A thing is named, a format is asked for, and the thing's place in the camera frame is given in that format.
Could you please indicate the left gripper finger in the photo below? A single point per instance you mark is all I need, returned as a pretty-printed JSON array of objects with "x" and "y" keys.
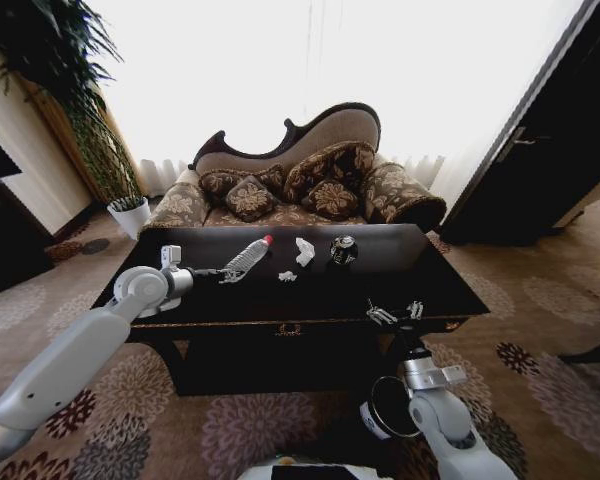
[
  {"x": 231, "y": 279},
  {"x": 237, "y": 271}
]

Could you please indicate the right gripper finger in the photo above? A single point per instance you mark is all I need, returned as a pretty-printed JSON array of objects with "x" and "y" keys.
[
  {"x": 381, "y": 315},
  {"x": 415, "y": 310}
]

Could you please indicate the crushed clear bottle red cap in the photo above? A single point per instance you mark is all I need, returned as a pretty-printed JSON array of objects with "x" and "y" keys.
[{"x": 249, "y": 254}]

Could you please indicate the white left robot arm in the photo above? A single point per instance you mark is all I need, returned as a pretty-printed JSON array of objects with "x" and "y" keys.
[{"x": 80, "y": 340}]

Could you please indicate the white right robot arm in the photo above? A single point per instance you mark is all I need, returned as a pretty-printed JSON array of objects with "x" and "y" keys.
[{"x": 440, "y": 415}]

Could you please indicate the black round trash bin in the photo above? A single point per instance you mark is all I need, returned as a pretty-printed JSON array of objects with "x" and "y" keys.
[{"x": 387, "y": 415}]

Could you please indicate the small crumpled white paper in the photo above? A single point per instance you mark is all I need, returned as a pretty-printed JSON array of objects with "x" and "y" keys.
[{"x": 287, "y": 276}]

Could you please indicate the dark wooden coffee table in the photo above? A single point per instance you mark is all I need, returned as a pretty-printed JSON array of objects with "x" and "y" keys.
[{"x": 330, "y": 295}]

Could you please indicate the large crumpled white paper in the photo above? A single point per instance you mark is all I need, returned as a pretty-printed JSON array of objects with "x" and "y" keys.
[{"x": 305, "y": 252}]

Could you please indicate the small square floral cushion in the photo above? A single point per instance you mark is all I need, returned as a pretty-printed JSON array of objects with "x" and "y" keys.
[
  {"x": 251, "y": 199},
  {"x": 333, "y": 199}
]

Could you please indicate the long brown floral cushion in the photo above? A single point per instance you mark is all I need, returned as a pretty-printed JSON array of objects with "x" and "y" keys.
[{"x": 215, "y": 182}]

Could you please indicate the white plant pot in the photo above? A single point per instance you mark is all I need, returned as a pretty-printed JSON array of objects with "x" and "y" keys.
[{"x": 130, "y": 217}]

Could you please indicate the brown floral curved sofa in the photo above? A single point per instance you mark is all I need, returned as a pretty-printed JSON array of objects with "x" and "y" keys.
[{"x": 300, "y": 145}]

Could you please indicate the large brown floral cushion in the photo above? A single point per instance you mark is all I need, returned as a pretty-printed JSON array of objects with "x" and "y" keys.
[{"x": 330, "y": 160}]

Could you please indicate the white robot front shell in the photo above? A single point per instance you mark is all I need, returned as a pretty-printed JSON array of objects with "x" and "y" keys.
[{"x": 310, "y": 472}]

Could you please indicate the dark furniture leg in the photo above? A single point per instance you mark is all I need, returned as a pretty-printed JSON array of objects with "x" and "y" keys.
[{"x": 587, "y": 352}]

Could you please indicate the dark low cabinet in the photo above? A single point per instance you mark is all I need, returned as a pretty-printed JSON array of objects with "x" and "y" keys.
[{"x": 7, "y": 240}]

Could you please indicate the dark wooden door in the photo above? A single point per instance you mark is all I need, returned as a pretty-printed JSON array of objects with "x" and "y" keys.
[{"x": 545, "y": 150}]

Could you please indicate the tall green leafy plant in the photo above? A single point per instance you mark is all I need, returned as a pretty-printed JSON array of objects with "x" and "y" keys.
[{"x": 55, "y": 55}]

